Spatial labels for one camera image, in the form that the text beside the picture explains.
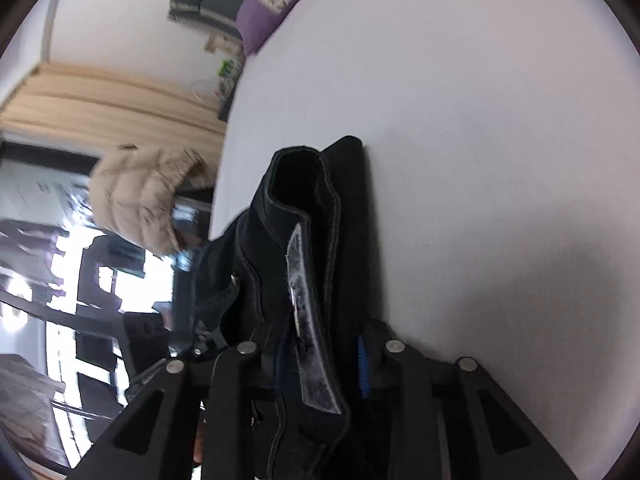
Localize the black denim pants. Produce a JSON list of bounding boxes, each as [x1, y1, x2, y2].
[[190, 136, 390, 479]]

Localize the black framed window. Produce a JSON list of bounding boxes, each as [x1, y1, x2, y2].
[[1, 142, 210, 478]]

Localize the beige puffer jacket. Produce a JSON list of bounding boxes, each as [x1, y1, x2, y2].
[[88, 146, 215, 257]]

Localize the beige curtain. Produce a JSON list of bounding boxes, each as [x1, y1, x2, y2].
[[1, 63, 227, 158]]

